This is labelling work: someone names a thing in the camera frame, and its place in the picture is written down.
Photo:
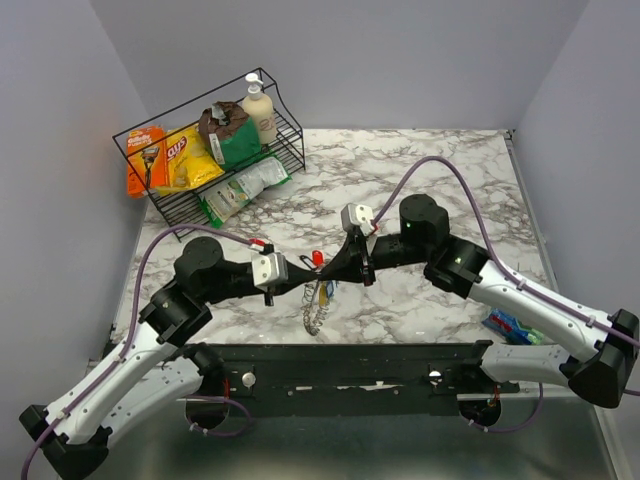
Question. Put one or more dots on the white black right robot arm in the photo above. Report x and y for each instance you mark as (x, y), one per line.
(592, 352)

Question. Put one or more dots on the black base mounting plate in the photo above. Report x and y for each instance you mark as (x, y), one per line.
(160, 387)

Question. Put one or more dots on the red key tag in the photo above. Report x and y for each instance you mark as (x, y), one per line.
(317, 258)

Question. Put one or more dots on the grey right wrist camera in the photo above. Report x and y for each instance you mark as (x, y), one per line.
(357, 216)

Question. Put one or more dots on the white green snack pouch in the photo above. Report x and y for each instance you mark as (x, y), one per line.
(250, 182)

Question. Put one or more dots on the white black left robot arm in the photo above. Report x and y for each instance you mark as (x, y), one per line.
(156, 363)

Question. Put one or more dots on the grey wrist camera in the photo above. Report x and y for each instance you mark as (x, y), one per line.
(269, 270)
(357, 216)

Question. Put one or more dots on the blue green toothbrush pack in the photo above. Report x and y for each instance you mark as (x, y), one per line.
(511, 329)

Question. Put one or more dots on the green brown bag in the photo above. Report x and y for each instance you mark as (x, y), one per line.
(229, 135)

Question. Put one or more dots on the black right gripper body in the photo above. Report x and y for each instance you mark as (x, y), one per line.
(392, 249)

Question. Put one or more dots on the yellow chips bag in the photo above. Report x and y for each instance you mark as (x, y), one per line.
(189, 165)

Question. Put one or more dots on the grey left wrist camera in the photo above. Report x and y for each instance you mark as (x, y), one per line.
(269, 270)

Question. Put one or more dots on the black wire rack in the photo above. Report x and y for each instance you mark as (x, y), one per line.
(288, 146)

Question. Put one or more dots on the yellow key tag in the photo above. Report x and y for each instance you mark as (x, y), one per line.
(323, 296)

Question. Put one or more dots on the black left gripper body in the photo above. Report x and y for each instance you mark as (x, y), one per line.
(233, 285)

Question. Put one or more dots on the cream lotion pump bottle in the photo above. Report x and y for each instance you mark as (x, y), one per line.
(259, 107)

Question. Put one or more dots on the orange razor package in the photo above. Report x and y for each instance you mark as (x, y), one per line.
(147, 160)

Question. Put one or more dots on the black key tag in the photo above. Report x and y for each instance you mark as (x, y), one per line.
(306, 261)

